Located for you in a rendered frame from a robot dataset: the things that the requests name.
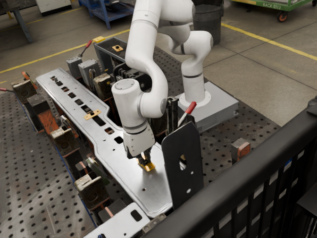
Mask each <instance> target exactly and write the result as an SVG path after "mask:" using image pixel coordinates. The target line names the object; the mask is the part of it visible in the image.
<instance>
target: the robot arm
mask: <svg viewBox="0 0 317 238"><path fill-rule="evenodd" d="M195 10H196V9H195V5H194V3H193V2H192V1H191V0H136V3H135V7H134V12H133V19H132V23H131V28H130V33H129V38H128V44H127V49H126V53H125V62H126V65H127V66H128V67H130V68H132V69H135V70H138V71H140V72H143V73H145V74H147V75H149V76H150V77H151V79H152V90H151V92H150V93H145V92H143V91H141V89H140V86H139V82H138V81H137V80H135V79H130V78H129V79H123V80H120V81H118V82H116V83H115V84H114V85H113V86H112V88H111V90H112V93H113V97H114V100H115V103H116V106H117V110H118V114H119V116H120V120H121V123H122V126H123V129H124V130H123V139H124V144H125V149H126V151H127V158H128V159H133V158H136V159H138V161H139V164H140V165H143V166H146V164H145V161H144V158H143V157H142V155H141V153H142V152H143V153H144V157H145V159H147V160H148V162H149V163H151V160H150V159H151V156H150V153H151V149H152V147H153V145H154V144H155V143H156V140H155V139H154V135H153V132H152V130H151V128H150V125H149V123H148V120H147V118H160V117H162V116H163V114H164V112H165V110H166V104H167V94H168V84H167V79H166V77H165V75H164V73H163V72H162V70H161V69H160V68H159V66H158V65H157V64H156V63H155V62H154V61H153V53H154V47H155V42H156V37H157V32H158V33H162V34H166V35H169V36H170V37H169V45H168V46H169V49H170V51H171V52H172V53H173V54H178V55H194V56H193V57H191V58H189V59H187V60H185V61H184V62H183V63H182V65H181V70H182V78H183V85H184V93H183V94H182V95H181V96H180V103H181V104H182V105H183V106H184V107H186V108H188V107H189V105H190V104H191V102H193V101H195V102H196V104H197V105H196V107H195V109H196V108H201V107H204V106H206V105H207V104H208V103H209V102H210V100H211V95H210V93H209V92H207V91H206V89H205V88H204V78H203V61H204V59H205V58H206V56H207V55H208V54H209V52H210V51H211V49H212V47H213V37H212V35H211V34H210V33H209V32H206V31H191V30H190V27H189V25H188V23H190V22H191V21H192V20H193V18H194V16H195Z"/></svg>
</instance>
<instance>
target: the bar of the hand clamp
mask: <svg viewBox="0 0 317 238"><path fill-rule="evenodd" d="M178 101H179V99H178V98H175V97H173V96H169V97H168V98H167V104H166V109H167V134H168V135H169V134H170V132H174V131H175V130H177V129H178Z"/></svg>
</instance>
